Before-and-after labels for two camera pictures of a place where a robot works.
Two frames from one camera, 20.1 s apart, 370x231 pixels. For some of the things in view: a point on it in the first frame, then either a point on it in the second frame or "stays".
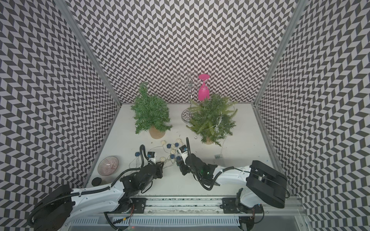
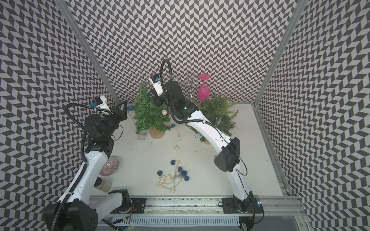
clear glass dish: [107, 165] stays
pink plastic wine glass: [204, 90] stays
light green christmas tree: [211, 118] stays
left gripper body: [159, 173] → [116, 118]
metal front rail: [195, 207] stays
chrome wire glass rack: [186, 81] stays
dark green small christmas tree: [151, 113] stays
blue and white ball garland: [173, 146] → [167, 181]
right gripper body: [184, 169] → [160, 100]
